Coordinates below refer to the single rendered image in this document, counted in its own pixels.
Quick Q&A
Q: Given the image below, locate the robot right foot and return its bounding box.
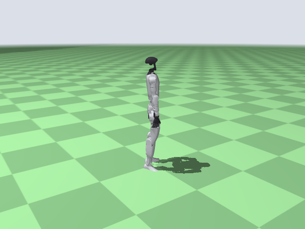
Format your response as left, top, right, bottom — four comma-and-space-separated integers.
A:
143, 164, 158, 171

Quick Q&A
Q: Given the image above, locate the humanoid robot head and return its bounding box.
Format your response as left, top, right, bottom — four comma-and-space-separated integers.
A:
145, 57, 158, 75

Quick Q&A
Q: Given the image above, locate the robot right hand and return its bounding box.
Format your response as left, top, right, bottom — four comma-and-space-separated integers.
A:
152, 113, 161, 128

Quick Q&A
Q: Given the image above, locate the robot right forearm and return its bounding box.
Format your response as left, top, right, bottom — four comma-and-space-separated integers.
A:
152, 95, 159, 116

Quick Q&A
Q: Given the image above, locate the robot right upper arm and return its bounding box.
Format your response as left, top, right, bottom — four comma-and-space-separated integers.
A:
149, 76, 158, 99

